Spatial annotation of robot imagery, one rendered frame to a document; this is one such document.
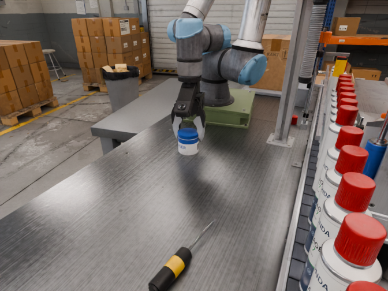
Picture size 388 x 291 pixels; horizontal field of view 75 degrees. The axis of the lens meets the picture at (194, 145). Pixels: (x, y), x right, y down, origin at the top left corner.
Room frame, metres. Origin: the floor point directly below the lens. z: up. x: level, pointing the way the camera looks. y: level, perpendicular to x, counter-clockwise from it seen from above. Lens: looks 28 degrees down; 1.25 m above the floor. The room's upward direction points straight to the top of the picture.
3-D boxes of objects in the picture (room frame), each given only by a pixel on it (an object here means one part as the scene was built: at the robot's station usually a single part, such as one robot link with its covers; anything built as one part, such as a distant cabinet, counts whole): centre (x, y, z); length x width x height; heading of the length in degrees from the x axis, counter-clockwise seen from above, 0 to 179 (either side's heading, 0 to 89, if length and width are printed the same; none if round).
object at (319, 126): (1.08, -0.56, 0.96); 1.07 x 0.01 x 0.01; 154
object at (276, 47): (1.56, -0.50, 0.99); 0.30 x 0.24 x 0.27; 155
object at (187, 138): (0.75, 0.02, 0.87); 0.07 x 0.07 x 0.07
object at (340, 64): (0.81, -0.46, 1.09); 0.03 x 0.01 x 0.06; 64
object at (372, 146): (0.37, -0.31, 0.98); 0.03 x 0.03 x 0.16
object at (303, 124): (0.82, -0.42, 1.05); 0.10 x 0.04 x 0.33; 64
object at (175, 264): (0.34, 0.01, 0.84); 0.20 x 0.03 x 0.03; 145
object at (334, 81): (0.97, -0.55, 0.98); 0.05 x 0.05 x 0.20
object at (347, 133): (0.36, -0.25, 0.98); 0.05 x 0.05 x 0.20
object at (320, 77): (1.69, -0.91, 0.85); 0.30 x 0.26 x 0.04; 154
